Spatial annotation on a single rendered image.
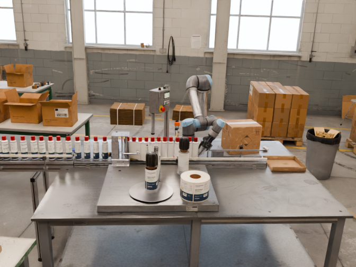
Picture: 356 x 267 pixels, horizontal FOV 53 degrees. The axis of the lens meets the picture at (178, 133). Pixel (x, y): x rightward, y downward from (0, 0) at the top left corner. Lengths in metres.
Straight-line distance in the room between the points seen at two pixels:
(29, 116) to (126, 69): 4.26
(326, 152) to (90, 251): 3.29
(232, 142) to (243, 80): 5.11
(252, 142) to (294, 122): 3.00
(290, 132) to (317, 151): 1.37
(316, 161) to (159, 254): 2.83
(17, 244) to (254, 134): 2.15
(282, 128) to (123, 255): 4.04
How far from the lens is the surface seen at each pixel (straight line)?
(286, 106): 6.27
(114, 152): 2.93
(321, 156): 5.14
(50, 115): 4.44
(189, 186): 2.41
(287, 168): 3.22
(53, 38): 8.97
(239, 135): 3.34
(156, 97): 2.95
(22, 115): 4.66
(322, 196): 2.89
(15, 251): 2.27
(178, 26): 8.24
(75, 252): 3.16
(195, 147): 3.06
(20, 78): 6.88
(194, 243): 2.53
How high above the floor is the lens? 2.07
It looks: 18 degrees down
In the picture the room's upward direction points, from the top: 2 degrees clockwise
